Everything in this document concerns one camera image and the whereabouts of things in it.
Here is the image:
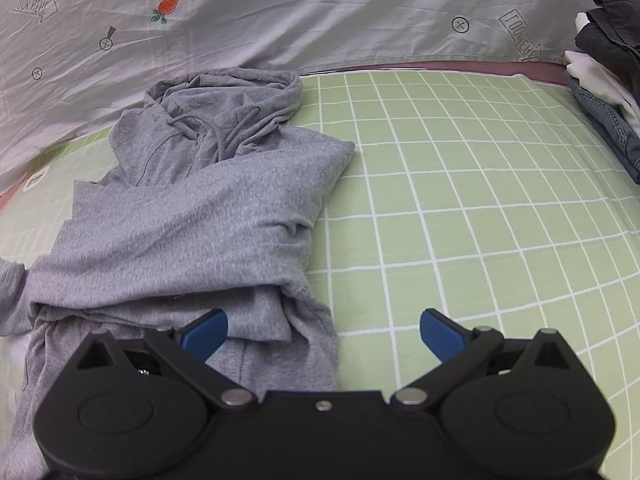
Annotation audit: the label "green checked mat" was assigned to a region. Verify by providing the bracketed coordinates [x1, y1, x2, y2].
[0, 69, 640, 480]

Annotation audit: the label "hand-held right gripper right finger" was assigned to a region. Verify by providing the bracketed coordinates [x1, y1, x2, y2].
[389, 308, 577, 409]

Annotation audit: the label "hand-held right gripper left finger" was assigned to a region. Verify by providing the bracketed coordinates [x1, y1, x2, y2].
[74, 308, 259, 409]

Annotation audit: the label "grey zip hoodie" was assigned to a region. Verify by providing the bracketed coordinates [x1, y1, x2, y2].
[0, 67, 357, 480]

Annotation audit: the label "grey carrot print sheet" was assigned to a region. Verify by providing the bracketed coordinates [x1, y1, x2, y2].
[0, 0, 617, 187]

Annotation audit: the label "folded white garment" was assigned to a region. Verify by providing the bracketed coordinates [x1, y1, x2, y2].
[564, 11, 640, 137]

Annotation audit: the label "folded blue jeans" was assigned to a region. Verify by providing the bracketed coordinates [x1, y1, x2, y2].
[566, 76, 640, 186]

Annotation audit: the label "folded dark grey garment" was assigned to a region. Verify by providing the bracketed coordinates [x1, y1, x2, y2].
[574, 0, 640, 80]

